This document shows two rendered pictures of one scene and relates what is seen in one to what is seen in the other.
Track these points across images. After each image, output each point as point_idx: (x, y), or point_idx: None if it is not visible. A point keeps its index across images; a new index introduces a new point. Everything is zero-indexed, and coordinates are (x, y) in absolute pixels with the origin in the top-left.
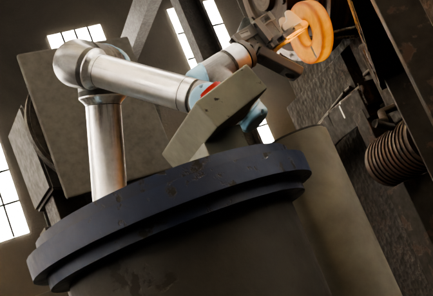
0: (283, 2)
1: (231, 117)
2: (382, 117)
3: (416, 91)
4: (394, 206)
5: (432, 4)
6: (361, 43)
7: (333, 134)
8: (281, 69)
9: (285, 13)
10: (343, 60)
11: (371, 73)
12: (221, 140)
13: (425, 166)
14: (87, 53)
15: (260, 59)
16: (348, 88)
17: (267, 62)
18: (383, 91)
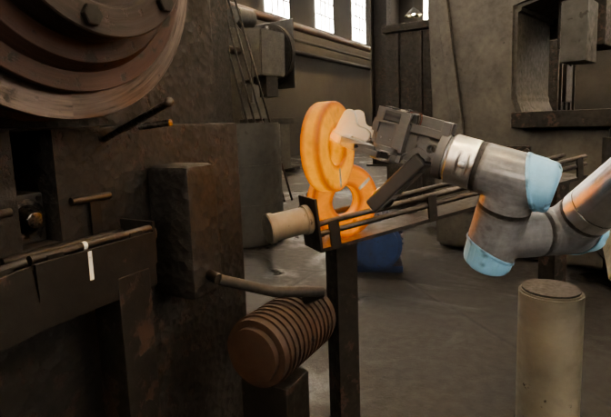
0: (168, 10)
1: None
2: (274, 286)
3: (557, 270)
4: (290, 411)
5: (220, 163)
6: (85, 144)
7: (25, 317)
8: (399, 193)
9: (364, 114)
10: (10, 148)
11: (195, 215)
12: None
13: (343, 342)
14: None
15: (424, 170)
16: (10, 212)
17: (415, 177)
18: (201, 249)
